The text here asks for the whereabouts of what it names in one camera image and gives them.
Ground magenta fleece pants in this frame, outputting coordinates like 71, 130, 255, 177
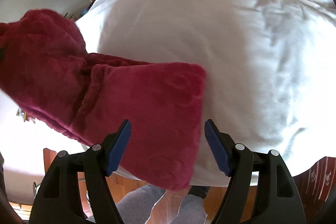
1, 10, 206, 190

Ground grey trouser leg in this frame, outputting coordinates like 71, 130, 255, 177
86, 184, 208, 224

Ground white duvet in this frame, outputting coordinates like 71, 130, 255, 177
0, 0, 336, 188

